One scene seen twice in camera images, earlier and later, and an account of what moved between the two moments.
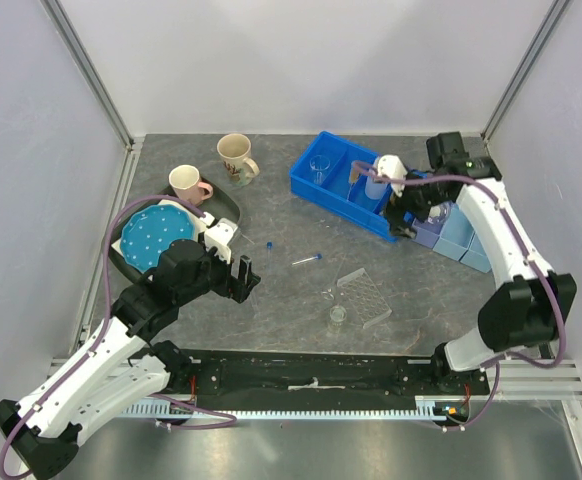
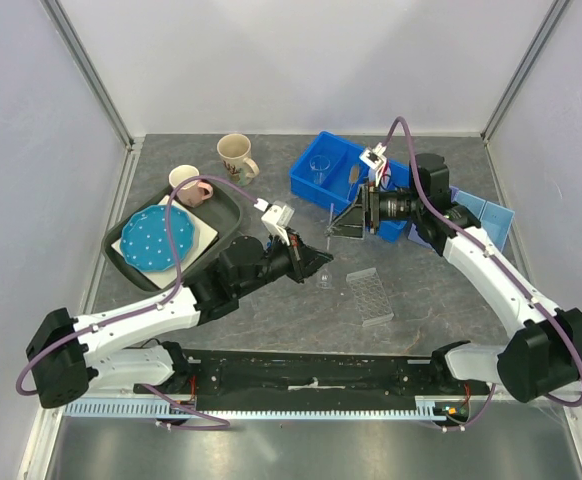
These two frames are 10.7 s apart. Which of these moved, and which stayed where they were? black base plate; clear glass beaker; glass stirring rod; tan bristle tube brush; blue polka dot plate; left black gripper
Moved: glass stirring rod; left black gripper
Stayed: blue polka dot plate; clear glass beaker; black base plate; tan bristle tube brush
